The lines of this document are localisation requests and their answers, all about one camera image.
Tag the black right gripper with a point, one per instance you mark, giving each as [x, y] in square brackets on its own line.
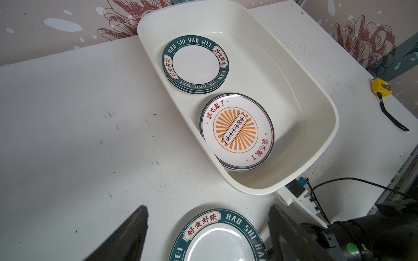
[344, 241]

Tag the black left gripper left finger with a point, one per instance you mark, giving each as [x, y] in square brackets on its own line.
[127, 241]

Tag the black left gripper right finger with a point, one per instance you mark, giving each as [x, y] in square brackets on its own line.
[290, 242]

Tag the green hao shi plate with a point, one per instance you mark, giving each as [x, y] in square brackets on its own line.
[195, 64]
[219, 235]

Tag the orange sunburst plate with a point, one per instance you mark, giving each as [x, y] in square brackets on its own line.
[238, 130]

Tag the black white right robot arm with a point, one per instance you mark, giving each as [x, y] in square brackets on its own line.
[389, 235]

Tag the white plastic bin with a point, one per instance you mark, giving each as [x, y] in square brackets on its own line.
[305, 119]

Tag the yellow tape measure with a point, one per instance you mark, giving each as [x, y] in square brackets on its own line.
[383, 89]

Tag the aluminium rail base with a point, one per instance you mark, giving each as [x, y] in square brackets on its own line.
[402, 181]

